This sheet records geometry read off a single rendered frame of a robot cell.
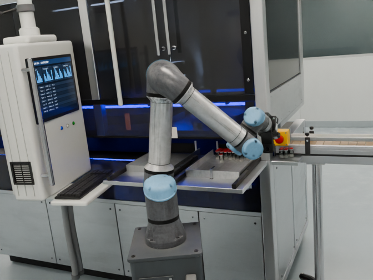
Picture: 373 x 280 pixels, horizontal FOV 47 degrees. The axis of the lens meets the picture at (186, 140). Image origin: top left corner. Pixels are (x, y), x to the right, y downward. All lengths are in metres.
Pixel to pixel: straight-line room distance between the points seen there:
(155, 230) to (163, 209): 0.09
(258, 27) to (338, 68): 4.65
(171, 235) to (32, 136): 0.90
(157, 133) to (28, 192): 0.86
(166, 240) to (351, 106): 5.41
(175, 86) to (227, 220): 1.08
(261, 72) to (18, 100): 1.13
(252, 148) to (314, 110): 5.28
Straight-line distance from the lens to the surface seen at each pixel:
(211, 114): 1.46
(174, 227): 1.54
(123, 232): 2.68
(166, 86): 1.43
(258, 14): 2.04
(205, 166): 2.10
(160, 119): 1.57
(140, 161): 2.26
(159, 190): 1.48
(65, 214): 2.55
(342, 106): 6.70
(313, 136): 2.19
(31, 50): 2.16
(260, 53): 2.04
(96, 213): 2.74
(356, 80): 6.63
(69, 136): 2.37
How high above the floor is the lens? 1.50
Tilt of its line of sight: 13 degrees down
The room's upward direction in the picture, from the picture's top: 6 degrees counter-clockwise
